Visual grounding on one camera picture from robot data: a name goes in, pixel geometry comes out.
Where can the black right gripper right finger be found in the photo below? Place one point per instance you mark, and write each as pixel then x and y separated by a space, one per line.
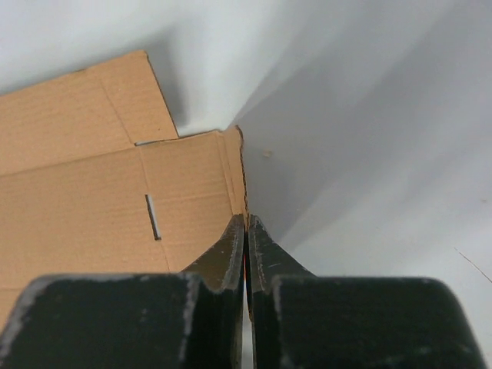
pixel 300 320

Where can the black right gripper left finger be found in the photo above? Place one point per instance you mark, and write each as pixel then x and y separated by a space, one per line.
pixel 189 319

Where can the brown cardboard box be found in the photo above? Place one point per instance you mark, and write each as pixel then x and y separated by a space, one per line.
pixel 96 179

